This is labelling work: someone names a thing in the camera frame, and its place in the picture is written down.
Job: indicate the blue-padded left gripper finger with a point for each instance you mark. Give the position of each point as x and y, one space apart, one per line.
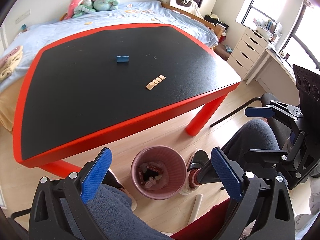
47 217
262 201

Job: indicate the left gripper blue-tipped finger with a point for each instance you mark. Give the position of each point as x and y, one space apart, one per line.
289 115

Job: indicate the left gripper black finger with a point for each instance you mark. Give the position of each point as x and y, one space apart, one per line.
284 159

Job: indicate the pink ribbed trash bin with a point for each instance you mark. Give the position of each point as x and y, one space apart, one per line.
158 172

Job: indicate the black office chair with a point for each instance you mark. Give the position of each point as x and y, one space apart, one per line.
281 132

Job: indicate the white drawer cabinet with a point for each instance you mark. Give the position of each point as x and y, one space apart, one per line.
247 52

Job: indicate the notched wooden block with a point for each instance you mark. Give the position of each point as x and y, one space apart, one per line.
155 82

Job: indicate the red table with black top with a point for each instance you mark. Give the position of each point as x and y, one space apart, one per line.
76 97

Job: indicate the white handbag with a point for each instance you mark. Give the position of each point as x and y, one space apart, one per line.
182 4

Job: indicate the beige folded towel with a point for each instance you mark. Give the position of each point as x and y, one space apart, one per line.
10 61

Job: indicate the small blue plastic block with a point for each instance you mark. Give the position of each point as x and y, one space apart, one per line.
122 58

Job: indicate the bed with light blue sheet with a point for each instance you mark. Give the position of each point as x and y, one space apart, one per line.
38 36

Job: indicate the striped green plush toy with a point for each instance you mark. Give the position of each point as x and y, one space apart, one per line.
84 8

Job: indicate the pink plush toy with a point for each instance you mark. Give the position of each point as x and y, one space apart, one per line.
70 12

